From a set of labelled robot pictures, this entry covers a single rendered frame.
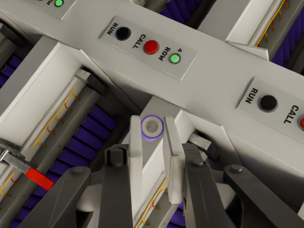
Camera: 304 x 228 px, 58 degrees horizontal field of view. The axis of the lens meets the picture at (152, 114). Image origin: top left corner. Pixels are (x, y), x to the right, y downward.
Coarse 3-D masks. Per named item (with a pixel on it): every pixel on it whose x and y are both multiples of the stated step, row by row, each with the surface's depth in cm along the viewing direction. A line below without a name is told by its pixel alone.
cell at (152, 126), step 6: (144, 120) 20; (150, 120) 20; (156, 120) 21; (144, 126) 20; (150, 126) 20; (156, 126) 20; (162, 126) 20; (144, 132) 20; (150, 132) 20; (156, 132) 20; (162, 132) 20; (144, 138) 24; (150, 138) 20; (156, 138) 22
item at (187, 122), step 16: (144, 112) 32; (160, 112) 31; (176, 112) 30; (192, 112) 30; (192, 128) 34; (208, 128) 31; (144, 144) 30; (160, 144) 30; (208, 144) 32; (224, 144) 33; (144, 160) 29; (160, 160) 31; (208, 160) 41; (224, 160) 41; (240, 160) 36; (144, 176) 30; (160, 176) 32; (144, 192) 31; (144, 208) 32; (96, 224) 28
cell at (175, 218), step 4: (176, 212) 35; (180, 212) 36; (172, 216) 34; (176, 216) 35; (180, 216) 36; (172, 220) 35; (176, 220) 35; (180, 220) 36; (184, 220) 37; (180, 224) 37; (184, 224) 38
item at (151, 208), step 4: (164, 184) 33; (164, 188) 33; (156, 192) 33; (160, 192) 32; (156, 196) 32; (160, 196) 33; (156, 200) 32; (148, 204) 32; (152, 208) 32; (148, 212) 32; (144, 216) 32; (148, 216) 32; (144, 220) 32; (136, 224) 32; (140, 224) 32
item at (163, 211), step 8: (200, 152) 33; (152, 200) 31; (160, 200) 32; (168, 200) 32; (160, 208) 32; (168, 208) 32; (176, 208) 33; (152, 216) 32; (160, 216) 32; (168, 216) 32; (144, 224) 32; (152, 224) 32; (160, 224) 31
